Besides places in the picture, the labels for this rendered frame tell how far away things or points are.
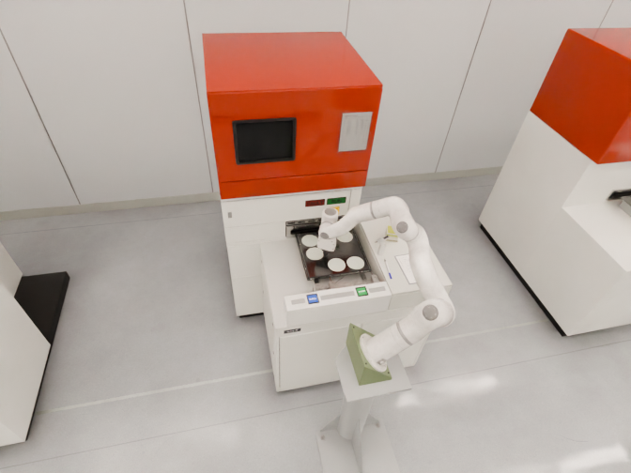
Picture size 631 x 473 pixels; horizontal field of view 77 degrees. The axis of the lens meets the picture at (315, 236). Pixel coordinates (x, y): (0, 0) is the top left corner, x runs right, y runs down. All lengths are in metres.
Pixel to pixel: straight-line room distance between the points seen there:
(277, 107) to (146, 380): 1.99
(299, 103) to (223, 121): 0.36
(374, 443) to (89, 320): 2.18
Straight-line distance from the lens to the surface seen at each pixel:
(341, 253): 2.34
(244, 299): 2.91
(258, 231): 2.42
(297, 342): 2.25
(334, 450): 2.72
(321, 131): 2.03
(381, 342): 1.88
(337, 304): 2.04
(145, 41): 3.44
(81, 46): 3.53
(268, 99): 1.90
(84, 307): 3.53
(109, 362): 3.18
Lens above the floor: 2.59
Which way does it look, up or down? 44 degrees down
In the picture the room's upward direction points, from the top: 5 degrees clockwise
